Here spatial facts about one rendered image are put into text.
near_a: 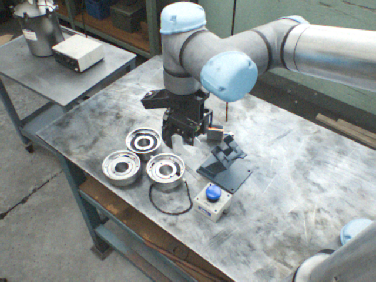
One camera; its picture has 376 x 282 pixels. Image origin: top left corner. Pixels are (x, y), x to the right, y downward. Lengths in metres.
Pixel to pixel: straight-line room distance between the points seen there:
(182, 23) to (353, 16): 1.77
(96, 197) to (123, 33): 1.78
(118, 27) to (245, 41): 2.36
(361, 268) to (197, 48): 0.36
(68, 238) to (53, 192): 0.32
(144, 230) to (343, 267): 0.80
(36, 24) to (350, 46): 1.43
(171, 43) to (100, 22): 2.46
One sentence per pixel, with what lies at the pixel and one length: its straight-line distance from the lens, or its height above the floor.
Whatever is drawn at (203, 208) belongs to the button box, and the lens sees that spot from 0.86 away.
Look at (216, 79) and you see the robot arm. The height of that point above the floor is 1.27.
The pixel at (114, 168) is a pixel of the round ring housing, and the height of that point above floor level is 0.82.
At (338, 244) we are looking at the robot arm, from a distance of 0.68.
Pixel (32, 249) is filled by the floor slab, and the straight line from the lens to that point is 1.90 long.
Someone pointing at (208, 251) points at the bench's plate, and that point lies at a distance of 0.85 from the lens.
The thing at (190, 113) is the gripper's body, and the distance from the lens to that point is 0.67.
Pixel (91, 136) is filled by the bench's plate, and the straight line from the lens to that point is 1.11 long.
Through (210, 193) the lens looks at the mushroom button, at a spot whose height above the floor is 0.87.
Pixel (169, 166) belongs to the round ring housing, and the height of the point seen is 0.82.
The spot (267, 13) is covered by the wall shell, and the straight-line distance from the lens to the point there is 2.46.
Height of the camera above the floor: 1.56
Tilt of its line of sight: 46 degrees down
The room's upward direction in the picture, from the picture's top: straight up
